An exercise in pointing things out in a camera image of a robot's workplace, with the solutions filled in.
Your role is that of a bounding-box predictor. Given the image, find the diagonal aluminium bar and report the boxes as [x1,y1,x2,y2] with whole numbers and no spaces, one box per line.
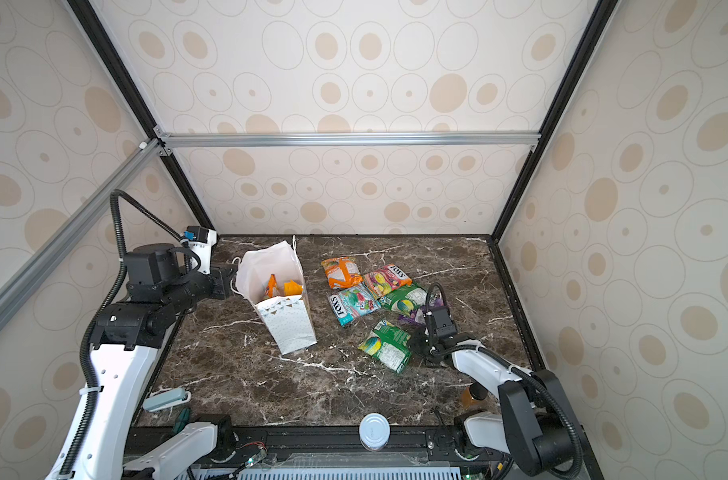
[0,139,161,332]

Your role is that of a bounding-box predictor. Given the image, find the orange snack packet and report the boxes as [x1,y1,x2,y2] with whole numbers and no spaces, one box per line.
[321,257,363,289]

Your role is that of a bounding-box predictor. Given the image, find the green snack packet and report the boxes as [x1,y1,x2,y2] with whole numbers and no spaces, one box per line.
[379,283,427,317]

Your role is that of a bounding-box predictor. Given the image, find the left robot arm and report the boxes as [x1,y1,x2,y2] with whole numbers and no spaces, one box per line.
[49,189,238,479]

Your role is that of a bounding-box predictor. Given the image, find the white round cap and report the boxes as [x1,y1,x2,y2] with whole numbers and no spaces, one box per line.
[359,413,391,451]

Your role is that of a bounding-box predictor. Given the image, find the pink Fox's candy packet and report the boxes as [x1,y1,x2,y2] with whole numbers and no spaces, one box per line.
[363,264,413,299]

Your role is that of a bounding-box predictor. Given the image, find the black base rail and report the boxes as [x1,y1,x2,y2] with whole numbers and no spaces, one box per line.
[84,423,605,480]

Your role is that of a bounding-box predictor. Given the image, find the pink fruit candy packet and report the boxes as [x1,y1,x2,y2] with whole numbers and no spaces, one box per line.
[264,274,281,299]

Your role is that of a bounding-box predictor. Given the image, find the teal Fox's candy packet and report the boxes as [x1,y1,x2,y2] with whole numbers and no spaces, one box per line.
[328,284,381,326]

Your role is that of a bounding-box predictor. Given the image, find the purple snack packet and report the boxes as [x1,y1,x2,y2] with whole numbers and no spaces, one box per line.
[399,309,426,327]

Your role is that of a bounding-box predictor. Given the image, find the grey tool handle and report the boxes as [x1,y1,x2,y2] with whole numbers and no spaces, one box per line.
[142,387,192,413]

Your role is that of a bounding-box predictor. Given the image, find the brown bottle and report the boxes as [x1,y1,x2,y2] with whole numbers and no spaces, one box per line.
[461,382,489,410]

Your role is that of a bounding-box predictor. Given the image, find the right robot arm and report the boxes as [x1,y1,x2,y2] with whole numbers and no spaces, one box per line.
[412,283,585,479]

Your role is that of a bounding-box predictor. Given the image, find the horizontal aluminium bar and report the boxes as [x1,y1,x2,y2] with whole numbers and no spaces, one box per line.
[160,130,541,148]

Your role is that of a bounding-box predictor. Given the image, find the white paper bag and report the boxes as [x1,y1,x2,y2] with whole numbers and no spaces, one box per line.
[234,240,317,354]

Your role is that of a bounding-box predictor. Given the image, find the yellow snack bag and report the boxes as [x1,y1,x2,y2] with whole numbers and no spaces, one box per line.
[283,281,304,296]

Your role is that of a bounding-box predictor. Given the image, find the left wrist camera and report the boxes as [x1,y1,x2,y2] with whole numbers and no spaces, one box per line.
[184,226,218,274]

